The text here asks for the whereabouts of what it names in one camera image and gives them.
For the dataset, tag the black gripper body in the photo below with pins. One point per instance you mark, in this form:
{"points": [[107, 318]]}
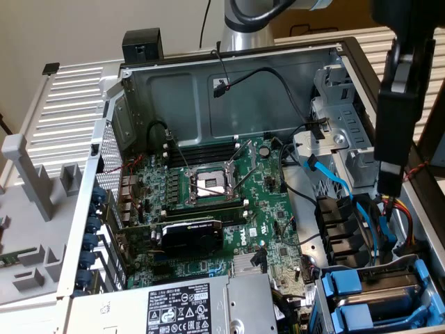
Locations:
{"points": [[406, 14]]}

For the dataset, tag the grey power supply unit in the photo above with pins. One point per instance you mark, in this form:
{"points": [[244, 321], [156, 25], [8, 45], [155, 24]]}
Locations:
{"points": [[243, 302]]}

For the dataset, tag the small black table clip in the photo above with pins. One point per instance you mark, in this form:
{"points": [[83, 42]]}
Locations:
{"points": [[51, 68]]}

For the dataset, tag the metal locking lever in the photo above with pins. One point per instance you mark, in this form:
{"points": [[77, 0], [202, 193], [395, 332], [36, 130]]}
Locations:
{"points": [[179, 153], [212, 189]]}

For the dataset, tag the green RAM stick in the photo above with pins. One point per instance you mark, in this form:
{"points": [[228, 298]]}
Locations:
{"points": [[14, 258]]}

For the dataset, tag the green motherboard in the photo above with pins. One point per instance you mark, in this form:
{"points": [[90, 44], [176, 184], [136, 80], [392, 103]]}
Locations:
{"points": [[264, 208]]}

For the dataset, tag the blue card retention clip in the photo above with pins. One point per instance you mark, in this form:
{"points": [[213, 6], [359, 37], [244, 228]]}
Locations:
{"points": [[92, 225], [99, 193], [84, 279], [87, 260], [91, 241], [94, 209]]}

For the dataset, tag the grey metal drive cage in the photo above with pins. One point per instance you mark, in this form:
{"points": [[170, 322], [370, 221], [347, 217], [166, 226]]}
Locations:
{"points": [[347, 115]]}

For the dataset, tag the metal socket cover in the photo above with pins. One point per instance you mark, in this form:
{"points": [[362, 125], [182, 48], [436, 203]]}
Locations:
{"points": [[252, 153]]}

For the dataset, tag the grey parts rack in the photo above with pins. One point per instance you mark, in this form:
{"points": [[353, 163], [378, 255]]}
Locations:
{"points": [[31, 222]]}

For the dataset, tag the open grey PC case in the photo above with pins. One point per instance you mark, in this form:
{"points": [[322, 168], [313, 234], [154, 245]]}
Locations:
{"points": [[174, 104]]}

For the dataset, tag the black box device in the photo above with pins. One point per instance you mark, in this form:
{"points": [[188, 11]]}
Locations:
{"points": [[142, 45]]}

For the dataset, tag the black plastic finned shroud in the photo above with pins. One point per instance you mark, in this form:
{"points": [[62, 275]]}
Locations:
{"points": [[333, 226]]}

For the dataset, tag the silver heatsink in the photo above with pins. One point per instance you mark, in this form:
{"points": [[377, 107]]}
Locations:
{"points": [[241, 264]]}

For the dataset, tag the silver coin battery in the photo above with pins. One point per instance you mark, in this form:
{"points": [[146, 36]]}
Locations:
{"points": [[265, 151]]}

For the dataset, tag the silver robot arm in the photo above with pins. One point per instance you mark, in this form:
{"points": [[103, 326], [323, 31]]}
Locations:
{"points": [[243, 35]]}

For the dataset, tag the black graphics card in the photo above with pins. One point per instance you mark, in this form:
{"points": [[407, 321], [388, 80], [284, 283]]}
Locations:
{"points": [[191, 240]]}

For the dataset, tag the brown cardboard box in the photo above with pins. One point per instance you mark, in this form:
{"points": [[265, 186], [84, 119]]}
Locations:
{"points": [[347, 21]]}

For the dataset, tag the black RAM slot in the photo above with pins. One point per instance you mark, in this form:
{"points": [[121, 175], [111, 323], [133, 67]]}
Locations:
{"points": [[233, 217], [208, 148], [208, 156], [208, 207]]}

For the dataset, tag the hard disk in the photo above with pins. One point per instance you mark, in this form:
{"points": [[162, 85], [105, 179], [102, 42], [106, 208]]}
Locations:
{"points": [[382, 302]]}

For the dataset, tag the CPU socket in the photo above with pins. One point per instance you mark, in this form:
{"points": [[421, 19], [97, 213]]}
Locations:
{"points": [[208, 182]]}

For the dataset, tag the lower blue drive caddy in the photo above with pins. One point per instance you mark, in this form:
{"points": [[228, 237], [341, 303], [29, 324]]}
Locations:
{"points": [[321, 309]]}

